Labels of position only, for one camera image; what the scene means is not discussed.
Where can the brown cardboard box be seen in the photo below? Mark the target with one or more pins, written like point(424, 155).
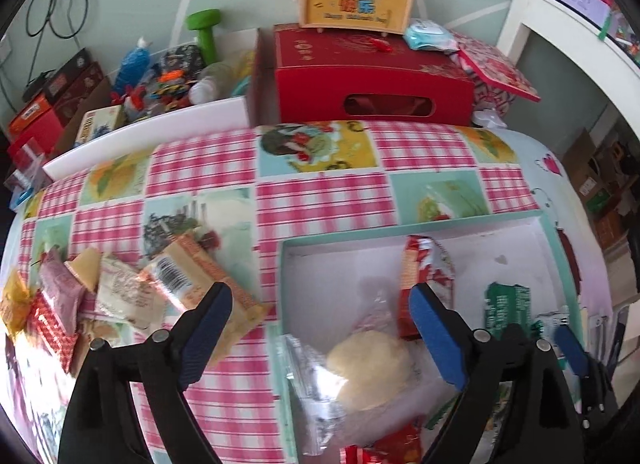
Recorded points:
point(262, 78)

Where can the teal cardboard tray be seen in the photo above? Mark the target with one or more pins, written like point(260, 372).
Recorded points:
point(350, 264)

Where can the clear plastic box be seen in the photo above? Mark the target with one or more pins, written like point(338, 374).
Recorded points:
point(25, 163)

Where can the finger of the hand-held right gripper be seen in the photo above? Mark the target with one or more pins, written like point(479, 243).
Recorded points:
point(570, 349)

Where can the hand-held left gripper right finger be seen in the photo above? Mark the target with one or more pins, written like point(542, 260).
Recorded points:
point(440, 334)

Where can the orange jelly cup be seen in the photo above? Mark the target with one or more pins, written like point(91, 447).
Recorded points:
point(85, 266)

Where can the white foam board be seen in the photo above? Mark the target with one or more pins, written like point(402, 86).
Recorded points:
point(150, 131)

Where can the black flat box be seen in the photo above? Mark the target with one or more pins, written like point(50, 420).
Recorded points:
point(70, 66)

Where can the brown cardboard carton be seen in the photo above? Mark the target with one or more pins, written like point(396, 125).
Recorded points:
point(580, 153)

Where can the dark patterned pouch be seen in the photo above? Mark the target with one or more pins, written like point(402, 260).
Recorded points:
point(182, 58)

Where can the light blue wipes pack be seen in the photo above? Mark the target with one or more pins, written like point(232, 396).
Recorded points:
point(430, 36)

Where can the pink snack packet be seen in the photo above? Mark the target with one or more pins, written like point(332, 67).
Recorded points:
point(60, 289)

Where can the yellow bread packet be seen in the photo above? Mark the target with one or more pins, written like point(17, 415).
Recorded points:
point(14, 304)

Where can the green dumbbell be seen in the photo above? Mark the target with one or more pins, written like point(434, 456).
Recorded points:
point(205, 38)

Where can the blue plastic case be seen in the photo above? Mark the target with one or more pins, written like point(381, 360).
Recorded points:
point(20, 200)

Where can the dark red floral box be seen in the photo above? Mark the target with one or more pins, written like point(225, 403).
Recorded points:
point(80, 93)

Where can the white and yellow game box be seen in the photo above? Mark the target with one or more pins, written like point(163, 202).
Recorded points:
point(97, 121)

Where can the colourful toy bundle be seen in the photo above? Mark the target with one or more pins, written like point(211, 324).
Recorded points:
point(170, 88)

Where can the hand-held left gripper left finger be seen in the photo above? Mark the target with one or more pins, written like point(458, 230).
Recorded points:
point(205, 339)

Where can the dark red biscuit packet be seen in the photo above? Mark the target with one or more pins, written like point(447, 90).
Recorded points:
point(385, 449)

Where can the red patterned box lid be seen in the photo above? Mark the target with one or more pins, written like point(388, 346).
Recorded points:
point(495, 68)

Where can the black power adapter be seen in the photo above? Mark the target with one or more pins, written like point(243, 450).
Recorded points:
point(37, 82)

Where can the green and white snack packet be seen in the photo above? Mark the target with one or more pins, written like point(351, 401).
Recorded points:
point(550, 326)

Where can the blue bead bottle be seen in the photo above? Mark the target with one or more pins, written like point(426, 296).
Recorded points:
point(132, 66)

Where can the clear cookie packet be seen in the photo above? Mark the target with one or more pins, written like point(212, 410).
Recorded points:
point(107, 329)

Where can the orange patterned snack packet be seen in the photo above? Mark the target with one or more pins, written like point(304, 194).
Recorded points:
point(200, 264)

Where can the clear plastic bottle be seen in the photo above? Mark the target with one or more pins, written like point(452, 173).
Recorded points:
point(215, 78)

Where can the dark green snack packet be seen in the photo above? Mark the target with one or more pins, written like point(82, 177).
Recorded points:
point(505, 309)

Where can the clear bun packet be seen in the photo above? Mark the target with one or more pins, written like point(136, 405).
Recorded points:
point(370, 374)

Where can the red gift box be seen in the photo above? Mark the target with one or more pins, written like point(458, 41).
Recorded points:
point(350, 73)

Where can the red checkered snack packet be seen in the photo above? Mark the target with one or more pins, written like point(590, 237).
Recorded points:
point(50, 331)

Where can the white shelf frame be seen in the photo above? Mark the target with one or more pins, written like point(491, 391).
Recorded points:
point(550, 13)

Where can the red popcorn snack packet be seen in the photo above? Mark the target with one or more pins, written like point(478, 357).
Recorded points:
point(415, 264)

